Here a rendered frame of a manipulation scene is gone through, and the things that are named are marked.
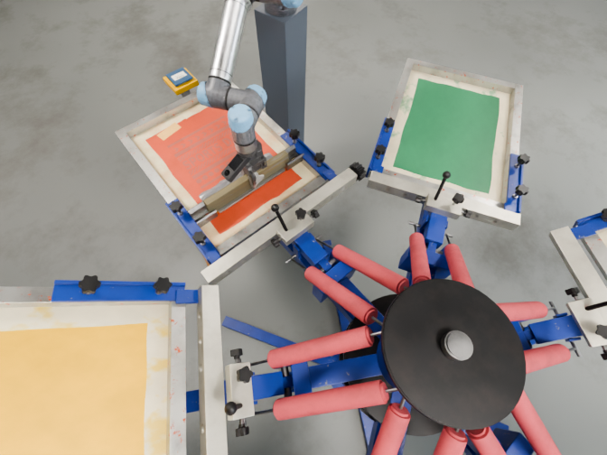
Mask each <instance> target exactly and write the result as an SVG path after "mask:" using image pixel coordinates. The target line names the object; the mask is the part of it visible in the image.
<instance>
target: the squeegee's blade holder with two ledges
mask: <svg viewBox="0 0 607 455"><path fill-rule="evenodd" d="M283 172H285V168H283V169H281V170H279V171H278V172H276V173H274V174H273V175H271V176H270V177H268V178H267V179H265V180H263V181H261V182H260V183H259V184H258V185H257V187H256V188H255V189H253V188H252V189H250V190H248V191H246V192H245V193H243V194H242V195H240V196H239V197H237V198H236V199H234V200H232V201H231V202H230V203H228V204H227V205H225V206H224V207H222V208H221V209H219V210H218V212H219V213H222V212H223V211H225V210H226V209H228V208H230V207H231V206H233V205H234V204H236V203H237V202H239V201H240V200H242V199H244V198H245V197H246V196H248V195H249V194H251V193H252V192H254V191H255V190H257V189H259V188H260V187H262V186H263V185H265V184H266V183H268V182H270V181H271V180H273V179H274V178H275V177H277V176H278V175H280V174H281V173H283Z"/></svg>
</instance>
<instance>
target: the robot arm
mask: <svg viewBox="0 0 607 455"><path fill-rule="evenodd" d="M224 1H225V3H224V7H223V12H222V16H221V20H220V24H219V31H218V36H217V40H216V44H215V49H214V52H213V57H212V62H211V65H210V73H209V77H208V81H205V82H204V81H202V82H201V83H200V84H199V86H198V87H197V99H198V101H199V102H200V104H201V105H204V106H206V107H211V108H217V109H222V110H227V111H228V119H229V127H230V130H231V133H232V137H233V141H234V145H235V148H236V150H237V154H236V155H235V157H234V158H233V159H232V160H231V161H230V163H229V164H228V165H227V166H226V168H225V169H224V170H223V171H222V172H221V175H222V176H223V177H224V178H225V179H226V180H227V181H229V182H233V180H234V179H235V178H236V177H237V176H238V174H239V173H240V172H241V174H242V176H243V175H245V174H247V175H248V179H249V181H250V185H251V188H253V189H255V188H256V187H257V185H258V184H259V183H260V182H261V181H262V180H263V179H264V175H263V174H262V175H258V173H257V172H256V171H258V170H259V169H261V168H262V170H263V169H264V168H266V167H267V164H266V165H265V161H266V157H265V156H264V155H263V149H262V144H261V143H260V142H259V141H258V140H257V138H256V132H255V126H256V124H257V120H258V119H259V117H260V115H261V113H262V110H263V109H264V107H265V103H266V99H267V95H266V92H265V91H264V90H263V89H262V88H261V87H260V86H258V85H254V84H253V85H249V86H248V87H247V88H246V90H244V89H239V88H232V87H231V81H232V78H233V73H234V69H235V66H236V61H237V57H238V50H239V46H240V42H241V38H242V33H243V30H244V26H245V21H246V18H247V12H248V11H250V10H251V8H252V4H253V3H254V2H260V3H265V9H266V11H267V12H268V13H269V14H271V15H273V16H280V17H282V16H288V15H291V14H293V13H294V12H295V11H296V9H297V7H299V6H300V5H301V4H302V2H303V0H224Z"/></svg>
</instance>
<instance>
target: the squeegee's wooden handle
mask: <svg viewBox="0 0 607 455"><path fill-rule="evenodd" d="M288 162H289V154H288V152H287V151H285V150H283V151H282V152H281V153H278V154H277V155H275V156H274V157H272V158H270V159H269V160H267V161H266V164H267V167H266V168H264V169H263V170H262V168H261V169H259V170H258V171H256V172H257V173H258V175H262V174H263V175H264V179H263V180H265V179H267V178H268V177H270V176H271V175H273V174H274V173H276V172H278V171H279V170H281V169H283V168H286V164H287V163H288ZM263 180H262V181H263ZM250 189H252V188H251V185H250V181H249V179H248V175H247V174H245V175H243V176H242V177H240V178H238V179H237V180H235V181H233V182H232V183H231V184H229V185H228V186H226V187H224V188H223V189H221V190H219V191H217V192H216V193H214V194H213V195H211V196H209V197H208V198H207V199H205V200H204V201H203V203H204V205H205V207H206V209H207V211H208V212H212V211H213V210H214V209H215V210H217V212H218V210H219V209H221V208H222V207H224V206H225V205H227V204H228V203H230V202H231V201H232V200H234V199H236V198H237V197H239V196H240V195H242V194H243V193H245V192H246V191H248V190H250Z"/></svg>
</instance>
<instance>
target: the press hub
mask: <svg viewBox="0 0 607 455"><path fill-rule="evenodd" d="M371 303H372V304H373V305H374V307H375V308H376V309H377V310H378V311H379V312H380V313H381V314H382V315H383V316H384V320H383V323H382V329H381V339H379V338H378V336H374V343H373V346H372V347H368V348H361V349H357V350H352V351H349V352H345V353H340V354H337V355H333V356H332V357H333V358H337V359H339V360H344V359H349V358H358V357H363V356H367V355H373V354H377V357H378V366H379V368H380V371H381V373H382V375H381V376H373V377H368V378H363V379H359V380H354V381H349V382H345V383H340V384H335V385H332V388H337V387H342V386H347V385H356V384H361V383H366V382H370V381H376V380H382V381H383V382H384V383H385V384H386V386H387V388H388V389H389V388H393V387H395V388H396V389H397V390H398V392H399V393H400V394H401V395H402V396H403V397H404V398H405V399H406V401H407V402H408V403H409V404H410V405H411V412H410V415H411V418H410V421H409V423H408V426H407V432H406V435H412V436H428V435H434V434H437V433H439V432H442V430H443V427H444V426H448V427H451V428H455V429H461V430H478V429H483V428H486V427H490V426H492V425H494V424H496V423H499V422H500V421H502V420H503V419H504V418H506V417H507V416H508V415H509V414H510V413H511V412H512V411H513V410H514V408H515V407H516V405H517V404H518V401H519V399H520V397H521V395H522V393H523V390H524V386H525V382H526V360H525V353H524V350H523V347H522V344H521V341H520V339H519V336H518V333H517V332H516V330H515V328H514V326H513V324H512V323H511V321H510V320H509V318H508V316H507V315H506V314H505V313H504V311H503V310H502V309H501V308H500V307H499V306H498V305H497V304H496V303H495V302H494V301H493V300H492V299H490V298H489V297H488V296H487V295H485V294H484V293H482V292H480V291H479V290H477V289H475V288H473V287H471V286H470V285H468V284H465V283H461V282H457V281H454V280H448V279H429V280H424V281H421V282H419V283H415V284H412V285H411V286H409V287H407V288H406V289H405V290H404V291H403V292H401V293H400V294H390V295H386V296H382V297H380V298H377V299H376V300H374V301H372V302H371ZM388 394H389V399H388V402H387V403H386V404H381V405H374V406H369V407H362V408H360V410H361V411H362V412H363V413H364V414H366V415H367V416H368V418H370V419H371V420H373V421H374V422H376V421H378V422H379V423H381V424H382V423H383V420H384V417H385V414H386V412H387V409H388V405H389V404H390V399H391V395H392V392H391V393H388Z"/></svg>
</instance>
